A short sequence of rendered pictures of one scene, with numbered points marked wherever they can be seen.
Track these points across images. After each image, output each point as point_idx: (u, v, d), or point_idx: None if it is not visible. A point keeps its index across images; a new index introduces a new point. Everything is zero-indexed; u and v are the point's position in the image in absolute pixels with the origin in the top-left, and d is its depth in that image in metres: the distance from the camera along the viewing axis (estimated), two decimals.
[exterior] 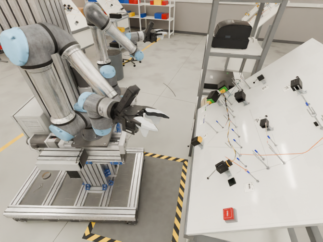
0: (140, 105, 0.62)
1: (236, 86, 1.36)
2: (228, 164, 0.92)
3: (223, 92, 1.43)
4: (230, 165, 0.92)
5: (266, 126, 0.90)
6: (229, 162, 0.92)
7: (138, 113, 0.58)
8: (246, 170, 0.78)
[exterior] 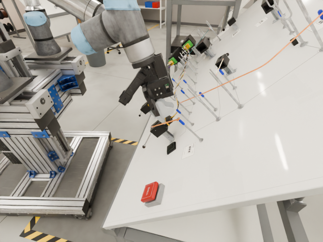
0: (146, 100, 0.48)
1: (203, 38, 1.05)
2: (166, 121, 0.61)
3: (188, 49, 1.12)
4: (170, 123, 0.61)
5: (222, 61, 0.59)
6: (167, 118, 0.61)
7: None
8: (178, 118, 0.47)
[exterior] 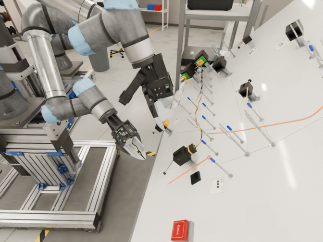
0: (145, 97, 0.47)
1: (217, 54, 1.04)
2: (190, 151, 0.60)
3: (201, 65, 1.11)
4: (193, 152, 0.60)
5: (247, 90, 0.58)
6: (191, 148, 0.60)
7: None
8: (209, 156, 0.46)
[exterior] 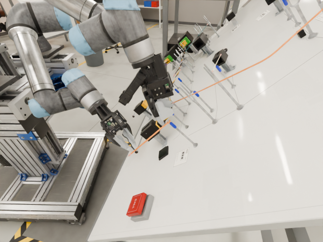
0: (146, 99, 0.48)
1: None
2: (157, 124, 0.55)
3: (185, 46, 1.06)
4: (162, 126, 0.55)
5: (219, 56, 0.53)
6: None
7: None
8: (169, 120, 0.41)
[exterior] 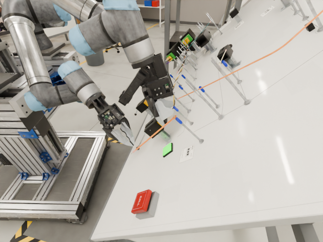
0: (146, 99, 0.48)
1: (203, 31, 0.98)
2: (159, 122, 0.54)
3: (187, 44, 1.05)
4: None
5: (225, 52, 0.52)
6: None
7: None
8: (175, 115, 0.40)
